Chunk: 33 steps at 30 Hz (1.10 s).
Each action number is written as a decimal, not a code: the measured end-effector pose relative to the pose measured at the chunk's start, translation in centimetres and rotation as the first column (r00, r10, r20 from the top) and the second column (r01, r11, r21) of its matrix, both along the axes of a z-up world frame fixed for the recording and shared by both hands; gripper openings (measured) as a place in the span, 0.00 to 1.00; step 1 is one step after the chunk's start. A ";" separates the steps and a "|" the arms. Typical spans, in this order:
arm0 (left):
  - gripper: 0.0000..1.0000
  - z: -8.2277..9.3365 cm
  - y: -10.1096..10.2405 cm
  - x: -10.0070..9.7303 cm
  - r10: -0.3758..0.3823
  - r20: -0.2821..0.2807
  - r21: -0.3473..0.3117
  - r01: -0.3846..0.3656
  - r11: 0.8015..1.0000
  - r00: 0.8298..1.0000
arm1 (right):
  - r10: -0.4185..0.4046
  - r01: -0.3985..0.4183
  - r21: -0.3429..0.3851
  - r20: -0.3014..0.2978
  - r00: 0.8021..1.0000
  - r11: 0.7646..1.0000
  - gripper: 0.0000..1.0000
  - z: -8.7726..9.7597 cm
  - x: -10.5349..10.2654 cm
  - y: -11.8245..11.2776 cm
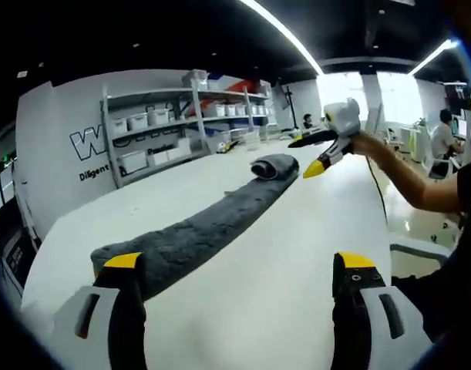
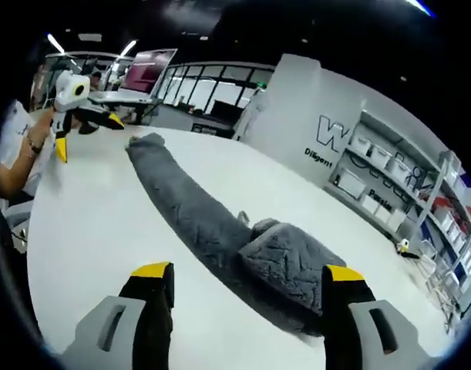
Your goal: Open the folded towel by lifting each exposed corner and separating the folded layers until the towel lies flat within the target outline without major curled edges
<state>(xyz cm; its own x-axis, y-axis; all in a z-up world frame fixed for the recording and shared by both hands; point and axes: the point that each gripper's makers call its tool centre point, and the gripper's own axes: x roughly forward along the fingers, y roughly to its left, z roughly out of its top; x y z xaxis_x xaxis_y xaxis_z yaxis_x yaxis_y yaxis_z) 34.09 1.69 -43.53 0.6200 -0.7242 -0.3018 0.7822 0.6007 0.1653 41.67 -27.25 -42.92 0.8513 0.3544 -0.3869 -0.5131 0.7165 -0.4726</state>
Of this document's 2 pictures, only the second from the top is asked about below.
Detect purple screen monitor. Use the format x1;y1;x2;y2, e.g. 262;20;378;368
119;49;179;96

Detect grey towel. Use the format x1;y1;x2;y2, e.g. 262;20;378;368
126;133;348;341

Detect rows of white storage bins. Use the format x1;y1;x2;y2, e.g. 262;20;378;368
335;130;471;294

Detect yellow black tool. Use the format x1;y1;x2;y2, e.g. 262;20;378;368
396;238;426;261

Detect grey metal shelf unit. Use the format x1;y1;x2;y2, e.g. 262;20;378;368
326;110;471;323

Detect black framed glass partition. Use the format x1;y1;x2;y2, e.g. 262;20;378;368
157;63;277;117

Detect white monitor desk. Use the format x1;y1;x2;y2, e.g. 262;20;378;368
86;90;163;108

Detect person's own torso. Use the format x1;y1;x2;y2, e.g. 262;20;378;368
0;99;42;182

